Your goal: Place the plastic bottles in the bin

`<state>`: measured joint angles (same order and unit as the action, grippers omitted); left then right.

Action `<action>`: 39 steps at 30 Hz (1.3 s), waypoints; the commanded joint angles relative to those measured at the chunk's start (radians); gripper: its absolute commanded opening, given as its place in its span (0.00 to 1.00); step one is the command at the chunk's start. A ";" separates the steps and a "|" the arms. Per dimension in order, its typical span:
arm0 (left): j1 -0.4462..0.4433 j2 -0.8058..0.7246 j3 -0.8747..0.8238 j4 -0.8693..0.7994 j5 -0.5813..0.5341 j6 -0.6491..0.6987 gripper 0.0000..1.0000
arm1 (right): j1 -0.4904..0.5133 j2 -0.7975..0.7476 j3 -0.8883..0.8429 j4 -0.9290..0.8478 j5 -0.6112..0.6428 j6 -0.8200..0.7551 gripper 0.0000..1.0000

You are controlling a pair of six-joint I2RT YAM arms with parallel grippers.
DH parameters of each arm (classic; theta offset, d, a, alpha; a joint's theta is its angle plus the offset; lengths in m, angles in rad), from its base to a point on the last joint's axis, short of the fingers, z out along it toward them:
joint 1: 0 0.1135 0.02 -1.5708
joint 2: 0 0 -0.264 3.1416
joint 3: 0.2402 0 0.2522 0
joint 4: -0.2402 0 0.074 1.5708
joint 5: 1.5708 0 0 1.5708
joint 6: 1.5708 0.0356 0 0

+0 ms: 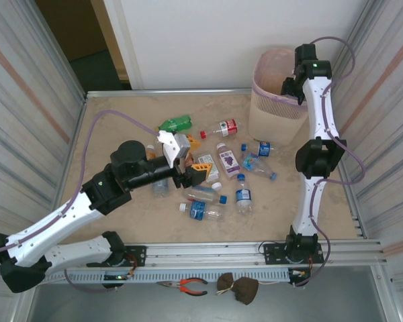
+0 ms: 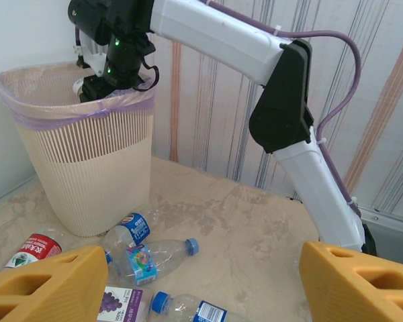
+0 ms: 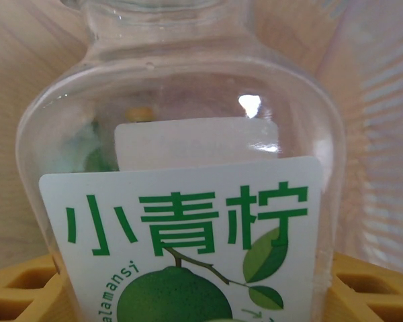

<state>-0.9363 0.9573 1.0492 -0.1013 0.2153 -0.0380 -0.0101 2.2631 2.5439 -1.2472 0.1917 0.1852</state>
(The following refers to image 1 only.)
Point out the square bottle green white label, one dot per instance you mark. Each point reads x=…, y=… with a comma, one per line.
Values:
x=206, y=158

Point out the clear bottle blue cap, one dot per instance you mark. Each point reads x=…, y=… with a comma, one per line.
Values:
x=201, y=192

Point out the water bottle grey blue label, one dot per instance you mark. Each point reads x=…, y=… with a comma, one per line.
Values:
x=160, y=188

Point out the green plastic soda bottle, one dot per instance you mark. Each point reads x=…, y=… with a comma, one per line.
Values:
x=178, y=123

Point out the bottle purple grape label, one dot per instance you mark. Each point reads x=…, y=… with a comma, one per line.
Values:
x=229, y=161

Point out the clear bottle red label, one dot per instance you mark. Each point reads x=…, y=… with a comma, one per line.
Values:
x=226, y=128

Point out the blue label bottle white cap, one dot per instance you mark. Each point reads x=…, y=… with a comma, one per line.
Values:
x=199, y=209

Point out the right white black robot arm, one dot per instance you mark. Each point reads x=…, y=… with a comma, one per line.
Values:
x=314, y=100

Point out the beige plastic waste bin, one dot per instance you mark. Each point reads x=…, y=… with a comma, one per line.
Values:
x=272, y=124

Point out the crumpled bottle light blue label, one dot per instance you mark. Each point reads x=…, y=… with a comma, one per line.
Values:
x=255, y=166

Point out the clear bottle blue Pepsi label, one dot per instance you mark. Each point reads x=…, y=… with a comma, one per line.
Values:
x=263, y=149

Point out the small black controller board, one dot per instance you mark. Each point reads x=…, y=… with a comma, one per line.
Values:
x=297, y=273
x=115, y=277

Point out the brown cloth pouch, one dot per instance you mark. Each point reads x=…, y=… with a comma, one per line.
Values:
x=246, y=290

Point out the grey metal shelf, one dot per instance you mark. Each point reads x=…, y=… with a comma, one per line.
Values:
x=121, y=308

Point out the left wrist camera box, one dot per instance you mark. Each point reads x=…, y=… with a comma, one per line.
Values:
x=181, y=146

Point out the aluminium corner post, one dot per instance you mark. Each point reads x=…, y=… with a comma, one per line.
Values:
x=55, y=50
x=352, y=50

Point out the aluminium table back rail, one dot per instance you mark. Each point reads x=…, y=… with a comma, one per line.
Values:
x=171, y=92

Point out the aluminium front mounting rail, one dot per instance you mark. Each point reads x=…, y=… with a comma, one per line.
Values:
x=205, y=253

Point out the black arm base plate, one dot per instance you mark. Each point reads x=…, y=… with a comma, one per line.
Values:
x=137, y=255
x=272, y=252

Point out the white beige door frame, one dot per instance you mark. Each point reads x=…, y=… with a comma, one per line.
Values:
x=127, y=50

